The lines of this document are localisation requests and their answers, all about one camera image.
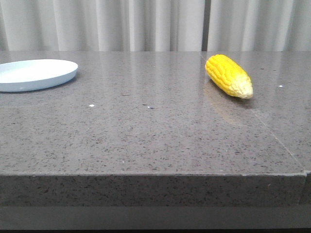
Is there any white pleated curtain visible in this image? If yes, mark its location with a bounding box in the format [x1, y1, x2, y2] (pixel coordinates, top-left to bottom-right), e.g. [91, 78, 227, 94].
[0, 0, 311, 51]

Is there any yellow corn cob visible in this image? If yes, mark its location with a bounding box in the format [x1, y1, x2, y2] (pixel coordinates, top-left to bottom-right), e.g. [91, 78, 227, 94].
[205, 54, 253, 99]

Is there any light blue round plate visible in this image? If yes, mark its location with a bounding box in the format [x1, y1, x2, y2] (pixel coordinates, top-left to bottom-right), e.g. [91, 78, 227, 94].
[0, 59, 78, 92]

